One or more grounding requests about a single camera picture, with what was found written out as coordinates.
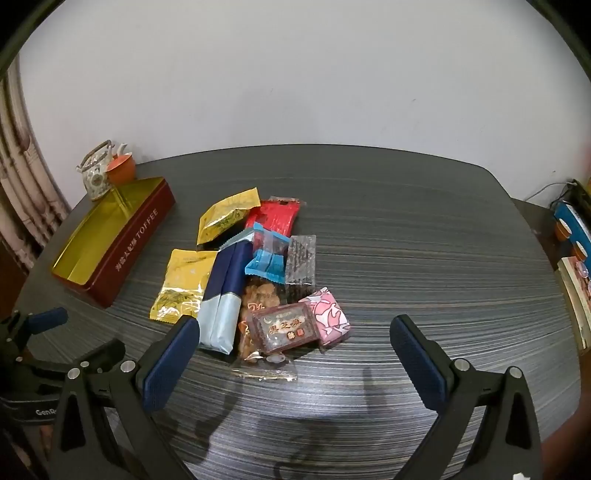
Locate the black sesame bar clear wrapper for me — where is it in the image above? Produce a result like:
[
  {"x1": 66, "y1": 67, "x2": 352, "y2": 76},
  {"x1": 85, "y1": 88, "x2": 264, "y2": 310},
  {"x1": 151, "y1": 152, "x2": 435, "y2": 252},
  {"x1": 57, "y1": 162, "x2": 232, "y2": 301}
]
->
[{"x1": 284, "y1": 234, "x2": 317, "y2": 296}]

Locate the blue box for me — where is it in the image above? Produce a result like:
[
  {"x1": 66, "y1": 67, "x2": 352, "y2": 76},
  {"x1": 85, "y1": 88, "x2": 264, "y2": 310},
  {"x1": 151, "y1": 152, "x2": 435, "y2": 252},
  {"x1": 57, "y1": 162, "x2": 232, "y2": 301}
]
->
[{"x1": 554, "y1": 203, "x2": 591, "y2": 259}]

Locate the red tin box gold interior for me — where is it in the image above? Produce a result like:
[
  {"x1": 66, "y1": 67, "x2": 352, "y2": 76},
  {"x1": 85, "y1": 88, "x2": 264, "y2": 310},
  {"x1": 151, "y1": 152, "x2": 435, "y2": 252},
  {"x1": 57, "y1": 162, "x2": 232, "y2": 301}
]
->
[{"x1": 50, "y1": 176, "x2": 177, "y2": 309}]

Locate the clear bag of fried snacks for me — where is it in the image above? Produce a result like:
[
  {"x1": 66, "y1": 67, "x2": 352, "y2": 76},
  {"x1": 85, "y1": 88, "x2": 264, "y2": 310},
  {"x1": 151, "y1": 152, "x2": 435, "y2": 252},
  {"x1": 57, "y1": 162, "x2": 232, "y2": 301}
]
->
[{"x1": 231, "y1": 272, "x2": 298, "y2": 383}]

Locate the patterned ceramic teapot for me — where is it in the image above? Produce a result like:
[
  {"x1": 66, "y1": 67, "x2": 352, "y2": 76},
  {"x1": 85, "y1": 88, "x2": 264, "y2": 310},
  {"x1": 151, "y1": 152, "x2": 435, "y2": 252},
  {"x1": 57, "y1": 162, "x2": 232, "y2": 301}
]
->
[{"x1": 76, "y1": 140, "x2": 132, "y2": 201}]

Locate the beige curtain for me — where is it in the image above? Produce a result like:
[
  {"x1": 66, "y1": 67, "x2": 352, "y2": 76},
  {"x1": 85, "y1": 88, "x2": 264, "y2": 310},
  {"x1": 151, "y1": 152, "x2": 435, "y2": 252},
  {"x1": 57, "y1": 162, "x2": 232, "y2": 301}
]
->
[{"x1": 0, "y1": 60, "x2": 70, "y2": 278}]

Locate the clear packet with blue ends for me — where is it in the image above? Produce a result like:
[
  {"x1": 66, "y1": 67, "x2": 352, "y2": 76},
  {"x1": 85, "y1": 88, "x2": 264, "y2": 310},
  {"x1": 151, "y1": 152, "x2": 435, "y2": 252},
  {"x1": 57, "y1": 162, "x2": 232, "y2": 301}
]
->
[{"x1": 244, "y1": 222, "x2": 289, "y2": 284}]

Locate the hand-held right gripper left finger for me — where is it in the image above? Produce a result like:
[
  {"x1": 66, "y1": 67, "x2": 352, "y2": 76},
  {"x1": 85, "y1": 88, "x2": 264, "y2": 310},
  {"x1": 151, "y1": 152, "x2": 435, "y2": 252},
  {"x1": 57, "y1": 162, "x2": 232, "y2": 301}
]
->
[{"x1": 46, "y1": 315, "x2": 200, "y2": 480}]

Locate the orange teacup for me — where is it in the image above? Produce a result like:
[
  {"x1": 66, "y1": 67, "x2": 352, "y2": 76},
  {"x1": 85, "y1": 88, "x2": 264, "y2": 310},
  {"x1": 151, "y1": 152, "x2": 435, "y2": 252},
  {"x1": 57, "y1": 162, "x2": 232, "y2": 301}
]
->
[{"x1": 105, "y1": 153, "x2": 137, "y2": 185}]

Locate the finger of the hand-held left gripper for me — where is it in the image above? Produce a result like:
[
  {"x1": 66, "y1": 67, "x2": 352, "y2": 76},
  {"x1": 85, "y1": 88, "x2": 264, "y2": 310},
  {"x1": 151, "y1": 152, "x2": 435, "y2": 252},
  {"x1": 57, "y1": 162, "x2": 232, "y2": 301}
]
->
[
  {"x1": 0, "y1": 307, "x2": 69, "y2": 354},
  {"x1": 18, "y1": 338, "x2": 126, "y2": 393}
]

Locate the stack of books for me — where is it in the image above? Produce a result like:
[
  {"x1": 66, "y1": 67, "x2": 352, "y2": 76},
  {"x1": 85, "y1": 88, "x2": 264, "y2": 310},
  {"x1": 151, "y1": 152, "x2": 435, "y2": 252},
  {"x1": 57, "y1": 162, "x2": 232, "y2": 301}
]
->
[{"x1": 556, "y1": 256, "x2": 591, "y2": 352}]

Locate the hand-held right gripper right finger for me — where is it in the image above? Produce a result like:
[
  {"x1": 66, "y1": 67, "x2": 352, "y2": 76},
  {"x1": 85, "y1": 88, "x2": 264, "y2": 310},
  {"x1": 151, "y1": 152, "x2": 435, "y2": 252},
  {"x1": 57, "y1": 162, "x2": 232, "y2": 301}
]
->
[{"x1": 389, "y1": 314, "x2": 544, "y2": 480}]

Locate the navy and pale blue packet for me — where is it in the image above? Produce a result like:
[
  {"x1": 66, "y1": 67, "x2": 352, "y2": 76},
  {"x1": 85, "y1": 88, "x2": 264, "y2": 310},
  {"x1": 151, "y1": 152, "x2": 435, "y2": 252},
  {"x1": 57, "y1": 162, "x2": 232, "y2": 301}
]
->
[{"x1": 196, "y1": 231, "x2": 254, "y2": 355}]

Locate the gold foil tea packet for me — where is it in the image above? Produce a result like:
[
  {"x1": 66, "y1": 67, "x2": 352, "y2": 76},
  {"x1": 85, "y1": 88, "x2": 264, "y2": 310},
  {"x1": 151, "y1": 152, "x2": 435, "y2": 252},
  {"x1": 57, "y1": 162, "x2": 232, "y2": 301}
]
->
[
  {"x1": 197, "y1": 187, "x2": 262, "y2": 246},
  {"x1": 148, "y1": 249, "x2": 219, "y2": 324}
]

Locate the brown sesame cake packet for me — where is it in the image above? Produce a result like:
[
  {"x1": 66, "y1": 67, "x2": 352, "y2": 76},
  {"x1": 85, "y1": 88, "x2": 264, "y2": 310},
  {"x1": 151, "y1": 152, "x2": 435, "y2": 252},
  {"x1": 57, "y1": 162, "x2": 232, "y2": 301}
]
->
[{"x1": 247, "y1": 302, "x2": 321, "y2": 356}]

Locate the pink patterned wrapped snack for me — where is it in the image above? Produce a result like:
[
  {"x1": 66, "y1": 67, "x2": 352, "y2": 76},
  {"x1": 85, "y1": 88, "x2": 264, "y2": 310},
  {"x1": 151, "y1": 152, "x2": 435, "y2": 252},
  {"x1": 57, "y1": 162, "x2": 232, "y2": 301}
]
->
[{"x1": 299, "y1": 286, "x2": 352, "y2": 347}]

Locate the grey cable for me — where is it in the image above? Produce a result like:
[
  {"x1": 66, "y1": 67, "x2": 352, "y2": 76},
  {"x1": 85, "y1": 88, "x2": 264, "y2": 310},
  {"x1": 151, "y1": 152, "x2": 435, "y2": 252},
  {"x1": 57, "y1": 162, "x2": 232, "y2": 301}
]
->
[{"x1": 524, "y1": 180, "x2": 583, "y2": 204}]

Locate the red snack packet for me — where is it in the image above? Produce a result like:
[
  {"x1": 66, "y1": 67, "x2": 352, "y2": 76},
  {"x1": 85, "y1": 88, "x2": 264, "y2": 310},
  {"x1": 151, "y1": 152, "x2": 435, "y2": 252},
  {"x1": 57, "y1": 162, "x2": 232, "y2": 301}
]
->
[{"x1": 245, "y1": 196, "x2": 307, "y2": 241}]

